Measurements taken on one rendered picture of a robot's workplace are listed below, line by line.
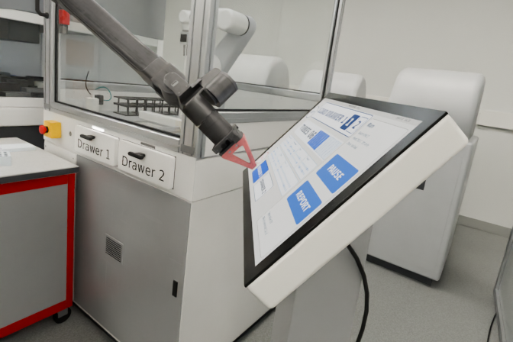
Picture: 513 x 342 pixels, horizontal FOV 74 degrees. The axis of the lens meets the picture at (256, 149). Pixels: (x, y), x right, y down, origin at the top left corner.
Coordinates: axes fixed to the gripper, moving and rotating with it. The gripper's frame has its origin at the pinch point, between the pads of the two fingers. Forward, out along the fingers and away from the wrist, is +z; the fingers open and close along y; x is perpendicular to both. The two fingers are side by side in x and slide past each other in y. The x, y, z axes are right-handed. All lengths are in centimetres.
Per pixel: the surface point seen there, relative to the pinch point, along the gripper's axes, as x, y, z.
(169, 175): 27.2, 32.7, -9.4
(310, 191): -8.0, -29.5, 2.7
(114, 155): 43, 52, -28
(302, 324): 11.0, -20.2, 24.8
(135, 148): 33, 44, -24
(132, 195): 48, 47, -13
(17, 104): 85, 112, -89
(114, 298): 88, 52, 12
